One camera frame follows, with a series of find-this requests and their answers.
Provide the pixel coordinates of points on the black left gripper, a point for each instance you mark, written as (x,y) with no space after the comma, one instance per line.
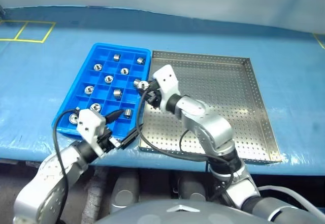
(106,138)

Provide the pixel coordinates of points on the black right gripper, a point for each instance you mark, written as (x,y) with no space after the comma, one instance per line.
(155,95)

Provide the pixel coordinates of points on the metal nut bottom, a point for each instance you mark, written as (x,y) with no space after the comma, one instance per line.
(117,93)

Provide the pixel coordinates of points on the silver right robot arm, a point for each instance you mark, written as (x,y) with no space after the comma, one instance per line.
(203,122)

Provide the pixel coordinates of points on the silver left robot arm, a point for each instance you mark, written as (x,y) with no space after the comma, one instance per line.
(50,178)

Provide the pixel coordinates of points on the blue compartment tray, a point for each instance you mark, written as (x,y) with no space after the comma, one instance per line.
(76,87)

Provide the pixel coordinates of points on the perforated metal tray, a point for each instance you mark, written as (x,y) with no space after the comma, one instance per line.
(215,81)

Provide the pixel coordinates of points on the grey rounded housing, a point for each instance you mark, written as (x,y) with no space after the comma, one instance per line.
(124,196)
(190,194)

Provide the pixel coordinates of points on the grey robot torso with emblem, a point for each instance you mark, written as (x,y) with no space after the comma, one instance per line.
(177,215)

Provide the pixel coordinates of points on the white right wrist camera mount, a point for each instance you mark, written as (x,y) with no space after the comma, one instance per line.
(166,79)

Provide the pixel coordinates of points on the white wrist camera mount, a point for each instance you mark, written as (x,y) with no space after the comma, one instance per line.
(89,125)
(166,79)

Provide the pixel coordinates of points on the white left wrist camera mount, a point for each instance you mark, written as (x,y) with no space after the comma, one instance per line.
(89,125)

